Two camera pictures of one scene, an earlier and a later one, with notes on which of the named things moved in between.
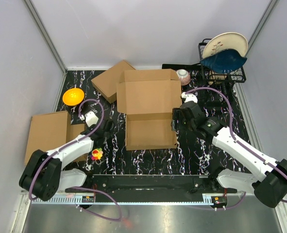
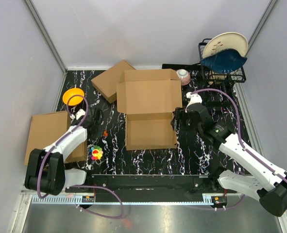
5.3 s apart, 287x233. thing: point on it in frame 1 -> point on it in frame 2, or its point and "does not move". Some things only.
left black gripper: (108, 133) -> (96, 134)
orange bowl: (73, 97) does not move
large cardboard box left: (48, 132) does not move
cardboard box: (147, 98) does not move
